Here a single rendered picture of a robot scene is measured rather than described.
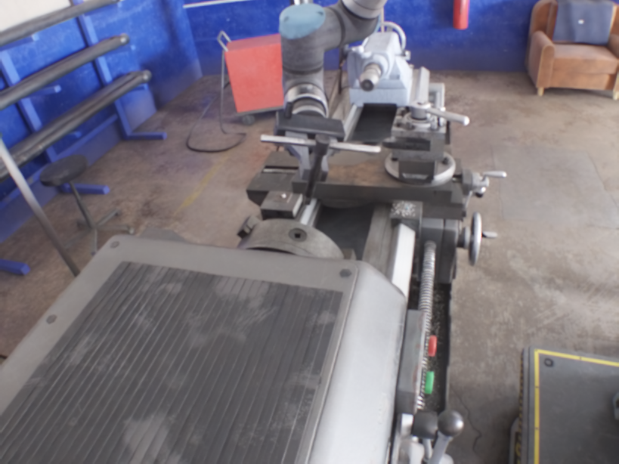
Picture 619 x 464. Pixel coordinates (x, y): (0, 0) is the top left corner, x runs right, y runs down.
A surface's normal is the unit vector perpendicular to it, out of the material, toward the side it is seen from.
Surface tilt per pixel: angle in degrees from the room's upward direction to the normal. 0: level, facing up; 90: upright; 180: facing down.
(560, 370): 0
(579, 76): 90
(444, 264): 90
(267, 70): 90
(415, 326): 0
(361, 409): 45
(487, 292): 0
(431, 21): 90
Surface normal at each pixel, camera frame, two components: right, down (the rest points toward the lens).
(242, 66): 0.08, 0.60
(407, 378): -0.12, -0.78
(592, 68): -0.26, 0.62
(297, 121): 0.21, -0.68
